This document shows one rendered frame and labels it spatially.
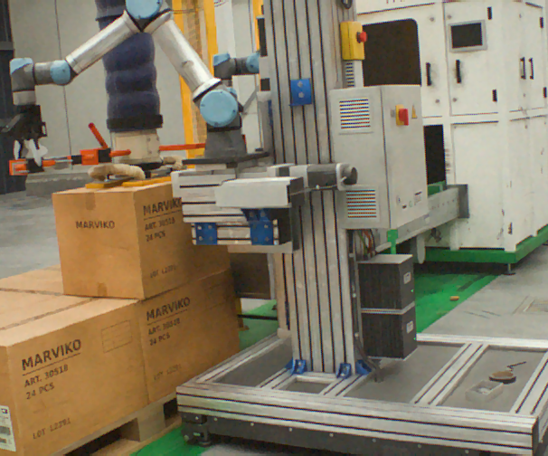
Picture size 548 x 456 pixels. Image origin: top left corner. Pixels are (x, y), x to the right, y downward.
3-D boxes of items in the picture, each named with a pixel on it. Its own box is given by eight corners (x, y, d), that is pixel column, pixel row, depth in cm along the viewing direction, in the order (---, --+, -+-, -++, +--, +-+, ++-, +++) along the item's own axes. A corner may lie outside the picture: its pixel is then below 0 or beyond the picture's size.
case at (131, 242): (155, 264, 357) (146, 175, 351) (230, 266, 338) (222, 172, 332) (63, 295, 305) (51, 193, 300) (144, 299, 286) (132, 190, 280)
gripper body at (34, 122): (48, 138, 265) (43, 103, 263) (29, 140, 258) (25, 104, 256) (32, 140, 269) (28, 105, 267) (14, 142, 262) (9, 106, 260)
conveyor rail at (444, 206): (453, 215, 528) (452, 187, 525) (460, 215, 525) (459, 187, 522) (265, 297, 338) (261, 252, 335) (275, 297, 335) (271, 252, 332)
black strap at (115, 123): (130, 127, 328) (129, 117, 327) (175, 122, 317) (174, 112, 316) (95, 130, 309) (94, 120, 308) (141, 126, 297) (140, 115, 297)
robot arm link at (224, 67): (234, 52, 318) (213, 53, 315) (236, 79, 319) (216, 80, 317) (230, 53, 325) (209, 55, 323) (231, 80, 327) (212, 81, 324)
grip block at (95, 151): (94, 163, 299) (92, 147, 298) (114, 162, 294) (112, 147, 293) (80, 166, 292) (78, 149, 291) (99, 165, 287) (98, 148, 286)
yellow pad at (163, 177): (174, 177, 329) (173, 166, 328) (193, 176, 324) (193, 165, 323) (122, 187, 299) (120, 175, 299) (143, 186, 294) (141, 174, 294)
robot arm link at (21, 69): (30, 56, 255) (4, 59, 255) (33, 90, 256) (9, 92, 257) (37, 58, 263) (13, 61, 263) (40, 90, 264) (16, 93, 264)
